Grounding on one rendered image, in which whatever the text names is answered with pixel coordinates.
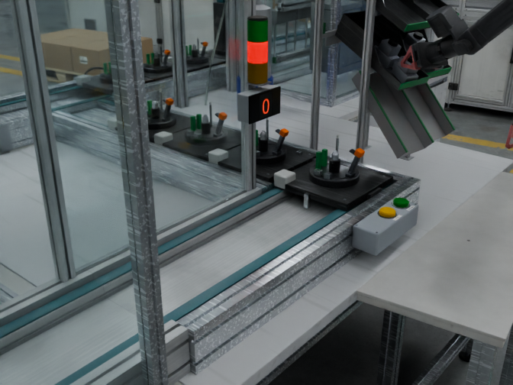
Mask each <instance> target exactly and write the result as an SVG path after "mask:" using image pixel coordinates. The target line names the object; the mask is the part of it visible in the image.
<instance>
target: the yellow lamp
mask: <svg viewBox="0 0 513 385"><path fill-rule="evenodd" d="M247 81H248V82H249V83H253V84H263V83H267V82H268V62H266V63H249V62H247Z"/></svg>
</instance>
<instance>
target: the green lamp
mask: <svg viewBox="0 0 513 385"><path fill-rule="evenodd" d="M247 40H248V41H249V42H254V43H262V42H267V41H268V19H267V20H266V21H249V20H247Z"/></svg>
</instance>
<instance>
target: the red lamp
mask: <svg viewBox="0 0 513 385"><path fill-rule="evenodd" d="M267 61H268V41H267V42H262V43H254V42H249V41H248V42H247V62H249V63H266V62H267Z"/></svg>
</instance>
